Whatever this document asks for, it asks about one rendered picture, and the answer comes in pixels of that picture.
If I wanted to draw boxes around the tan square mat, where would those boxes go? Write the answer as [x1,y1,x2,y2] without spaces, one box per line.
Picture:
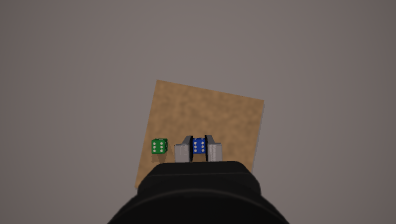
[135,80,264,188]

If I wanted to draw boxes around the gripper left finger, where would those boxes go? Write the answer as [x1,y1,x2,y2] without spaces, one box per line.
[174,136,193,163]

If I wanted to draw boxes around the green die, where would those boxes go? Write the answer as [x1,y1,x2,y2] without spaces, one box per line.
[151,138,168,154]

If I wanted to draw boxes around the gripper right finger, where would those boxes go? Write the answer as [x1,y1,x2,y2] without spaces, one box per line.
[205,135,223,162]

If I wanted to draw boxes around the blue die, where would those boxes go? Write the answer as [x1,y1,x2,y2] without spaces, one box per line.
[193,138,206,154]

